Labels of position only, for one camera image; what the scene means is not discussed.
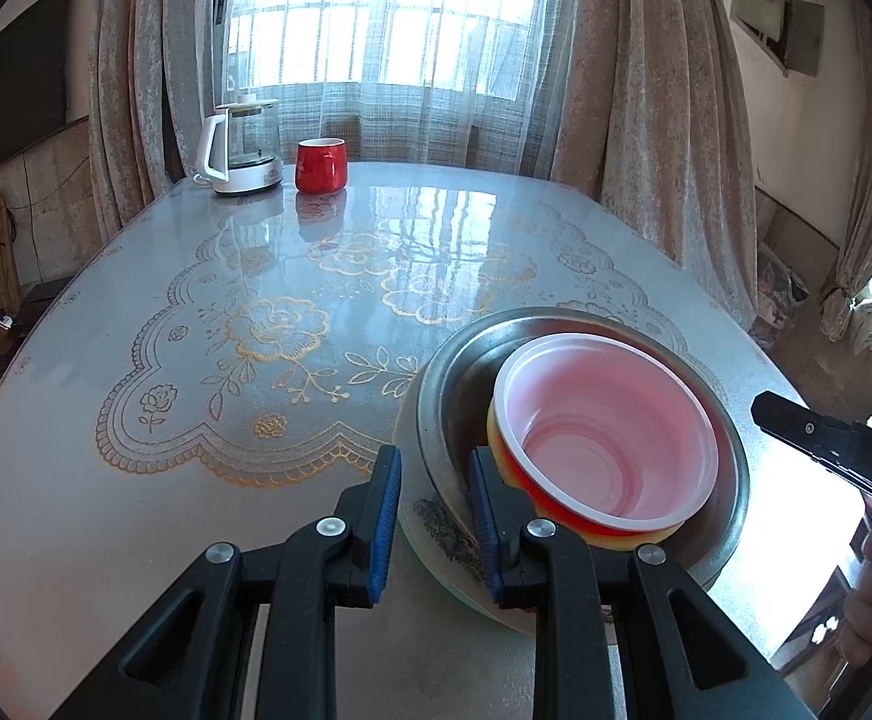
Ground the white floral oval plate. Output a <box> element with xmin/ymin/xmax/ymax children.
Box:
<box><xmin>394</xmin><ymin>367</ymin><xmax>535</xmax><ymax>639</ymax></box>

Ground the large stainless steel bowl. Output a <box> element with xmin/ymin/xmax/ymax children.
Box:
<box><xmin>416</xmin><ymin>307</ymin><xmax>750</xmax><ymax>589</ymax></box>

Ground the red plastic bowl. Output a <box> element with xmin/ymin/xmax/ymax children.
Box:
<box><xmin>491</xmin><ymin>333</ymin><xmax>719</xmax><ymax>533</ymax></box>

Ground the yellow plastic bowl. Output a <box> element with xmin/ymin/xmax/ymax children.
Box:
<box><xmin>484</xmin><ymin>388</ymin><xmax>682</xmax><ymax>550</ymax></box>

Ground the teal round plate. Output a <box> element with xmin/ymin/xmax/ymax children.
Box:
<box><xmin>403</xmin><ymin>543</ymin><xmax>483</xmax><ymax>614</ymax></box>

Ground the lace table mat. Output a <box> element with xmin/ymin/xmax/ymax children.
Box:
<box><xmin>95</xmin><ymin>187</ymin><xmax>690</xmax><ymax>488</ymax></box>

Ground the red ceramic mug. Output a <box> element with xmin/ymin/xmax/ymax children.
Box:
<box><xmin>296</xmin><ymin>137</ymin><xmax>348</xmax><ymax>195</ymax></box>

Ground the white glass electric kettle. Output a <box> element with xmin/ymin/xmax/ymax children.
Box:
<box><xmin>193</xmin><ymin>94</ymin><xmax>283</xmax><ymax>195</ymax></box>

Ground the right beige curtain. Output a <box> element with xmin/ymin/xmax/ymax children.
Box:
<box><xmin>553</xmin><ymin>0</ymin><xmax>758</xmax><ymax>327</ymax></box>

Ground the beige curtain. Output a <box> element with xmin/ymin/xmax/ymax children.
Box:
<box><xmin>553</xmin><ymin>0</ymin><xmax>758</xmax><ymax>327</ymax></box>
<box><xmin>89</xmin><ymin>0</ymin><xmax>214</xmax><ymax>241</ymax></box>

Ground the sheer white curtain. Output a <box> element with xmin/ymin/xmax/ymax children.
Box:
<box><xmin>221</xmin><ymin>0</ymin><xmax>574</xmax><ymax>177</ymax></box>

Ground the left beige curtain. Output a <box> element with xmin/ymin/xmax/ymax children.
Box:
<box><xmin>89</xmin><ymin>0</ymin><xmax>214</xmax><ymax>241</ymax></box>

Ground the grey wall electrical box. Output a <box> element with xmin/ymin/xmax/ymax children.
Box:
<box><xmin>730</xmin><ymin>0</ymin><xmax>825</xmax><ymax>76</ymax></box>

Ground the black wall television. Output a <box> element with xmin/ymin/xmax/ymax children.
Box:
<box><xmin>0</xmin><ymin>0</ymin><xmax>70</xmax><ymax>164</ymax></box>

